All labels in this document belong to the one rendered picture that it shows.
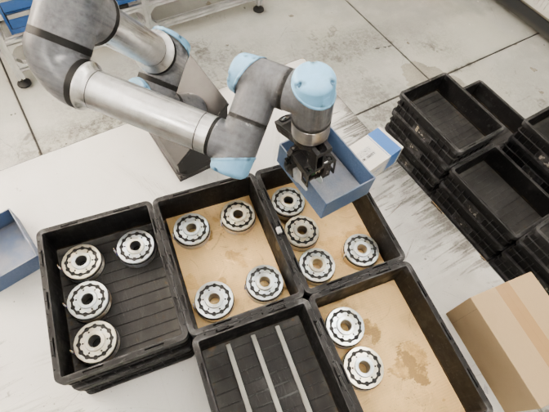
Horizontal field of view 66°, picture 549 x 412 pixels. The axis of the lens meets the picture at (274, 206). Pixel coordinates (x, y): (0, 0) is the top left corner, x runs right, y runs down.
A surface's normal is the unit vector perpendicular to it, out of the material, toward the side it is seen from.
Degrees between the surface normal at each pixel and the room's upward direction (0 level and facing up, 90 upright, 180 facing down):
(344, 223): 0
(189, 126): 34
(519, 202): 0
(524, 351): 0
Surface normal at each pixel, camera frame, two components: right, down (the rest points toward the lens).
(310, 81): -0.03, -0.45
